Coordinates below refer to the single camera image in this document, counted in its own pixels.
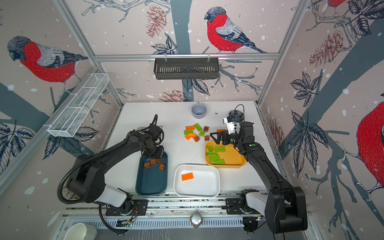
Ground green long lego brick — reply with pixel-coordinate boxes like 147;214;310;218
213;159;226;165

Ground orange lego plate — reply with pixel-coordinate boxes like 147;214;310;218
181;173;194;181

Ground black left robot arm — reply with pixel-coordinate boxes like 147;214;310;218
57;115;165;215

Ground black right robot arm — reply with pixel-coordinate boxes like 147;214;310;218
210;122;308;234

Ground yellow rectangular tray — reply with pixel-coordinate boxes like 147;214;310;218
205;141;246;168

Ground green lego brick top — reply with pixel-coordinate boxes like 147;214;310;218
194;124;203;131

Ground dark teal rectangular tray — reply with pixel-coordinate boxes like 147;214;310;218
136;152;168;196

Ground orange curved lego arch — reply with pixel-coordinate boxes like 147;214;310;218
185;133;200;142

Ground lavender plastic cup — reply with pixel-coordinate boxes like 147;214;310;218
191;102;207;119

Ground white rectangular tray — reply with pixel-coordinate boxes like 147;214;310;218
173;165;221;199

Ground round silver knob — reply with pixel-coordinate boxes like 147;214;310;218
190;212;204;228

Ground white bowl at bottom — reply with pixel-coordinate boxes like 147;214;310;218
63;223;98;240

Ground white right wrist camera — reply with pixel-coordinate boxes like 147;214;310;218
223;117;240;134

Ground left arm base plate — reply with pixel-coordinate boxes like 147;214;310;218
106;199;149;217

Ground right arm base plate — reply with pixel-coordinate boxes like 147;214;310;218
222;198;266;215

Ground black hanging wire basket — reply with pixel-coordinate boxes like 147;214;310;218
154;58;220;80

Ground white wire mesh basket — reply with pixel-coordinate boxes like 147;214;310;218
48;73;110;138

